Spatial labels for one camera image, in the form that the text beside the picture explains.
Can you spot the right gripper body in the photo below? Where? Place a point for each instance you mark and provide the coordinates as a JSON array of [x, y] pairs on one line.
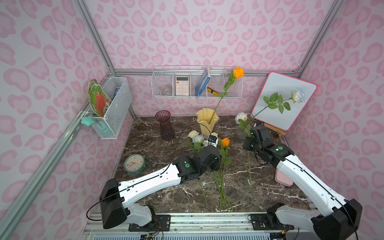
[[250, 143]]

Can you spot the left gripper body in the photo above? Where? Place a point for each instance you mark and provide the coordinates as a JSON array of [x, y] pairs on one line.
[[205, 147]]

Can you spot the white rose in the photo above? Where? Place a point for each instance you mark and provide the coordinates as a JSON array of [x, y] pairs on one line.
[[249, 164]]

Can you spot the pink pencil case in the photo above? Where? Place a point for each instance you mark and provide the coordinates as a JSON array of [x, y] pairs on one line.
[[283, 179]]

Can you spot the pale blue rose back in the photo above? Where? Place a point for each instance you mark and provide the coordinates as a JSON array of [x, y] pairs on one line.
[[277, 102]]

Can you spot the pale blue rose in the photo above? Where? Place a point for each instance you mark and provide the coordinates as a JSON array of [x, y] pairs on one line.
[[197, 145], [277, 102]]

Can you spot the large orange rose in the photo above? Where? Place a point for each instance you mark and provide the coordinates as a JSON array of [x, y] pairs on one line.
[[236, 74]]

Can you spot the teal round alarm clock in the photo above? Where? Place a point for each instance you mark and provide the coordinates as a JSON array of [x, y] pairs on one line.
[[135, 164]]

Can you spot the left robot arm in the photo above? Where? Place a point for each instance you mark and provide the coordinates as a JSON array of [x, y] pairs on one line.
[[118, 200]]

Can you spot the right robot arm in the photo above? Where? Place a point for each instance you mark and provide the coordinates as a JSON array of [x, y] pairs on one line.
[[334, 217]]

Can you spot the pale blue rose left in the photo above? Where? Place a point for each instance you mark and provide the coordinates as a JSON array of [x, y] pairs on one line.
[[197, 145]]

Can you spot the cream rose left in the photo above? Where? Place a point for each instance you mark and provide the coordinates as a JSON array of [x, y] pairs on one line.
[[193, 134]]

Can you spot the wooden easel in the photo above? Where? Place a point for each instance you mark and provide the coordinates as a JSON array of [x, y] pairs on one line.
[[277, 130]]

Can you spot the clear glass vase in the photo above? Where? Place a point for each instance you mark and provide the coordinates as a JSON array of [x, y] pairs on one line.
[[245, 124]]

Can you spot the yellow flared vase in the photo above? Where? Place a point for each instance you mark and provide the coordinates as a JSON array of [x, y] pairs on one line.
[[207, 119]]

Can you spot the dark red glass vase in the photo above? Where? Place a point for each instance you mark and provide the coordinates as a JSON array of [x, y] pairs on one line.
[[166, 128]]

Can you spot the yellow utility knife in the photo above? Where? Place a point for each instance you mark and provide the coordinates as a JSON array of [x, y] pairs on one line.
[[215, 93]]

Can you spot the white calculator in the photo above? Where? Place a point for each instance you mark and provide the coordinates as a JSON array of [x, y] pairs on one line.
[[182, 86]]

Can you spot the blue book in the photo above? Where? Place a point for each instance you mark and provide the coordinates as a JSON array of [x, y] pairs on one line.
[[203, 82]]

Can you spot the small glass jar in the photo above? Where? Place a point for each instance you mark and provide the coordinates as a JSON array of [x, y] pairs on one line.
[[167, 91]]

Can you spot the green red picture plate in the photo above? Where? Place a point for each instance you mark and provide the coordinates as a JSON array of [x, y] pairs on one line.
[[98, 99]]

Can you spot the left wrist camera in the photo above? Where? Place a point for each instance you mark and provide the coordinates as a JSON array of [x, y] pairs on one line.
[[212, 139]]

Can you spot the whiteboard with pink frame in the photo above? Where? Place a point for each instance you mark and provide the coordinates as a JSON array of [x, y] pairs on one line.
[[283, 84]]

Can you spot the clear wall shelf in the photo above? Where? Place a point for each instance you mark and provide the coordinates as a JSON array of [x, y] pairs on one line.
[[166, 77]]

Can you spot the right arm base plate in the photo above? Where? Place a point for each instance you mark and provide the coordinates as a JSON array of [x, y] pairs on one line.
[[267, 222]]

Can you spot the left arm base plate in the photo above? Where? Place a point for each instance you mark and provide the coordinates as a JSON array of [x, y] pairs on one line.
[[161, 222]]

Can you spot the white wire basket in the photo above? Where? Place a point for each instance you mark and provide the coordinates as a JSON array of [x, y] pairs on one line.
[[109, 126]]

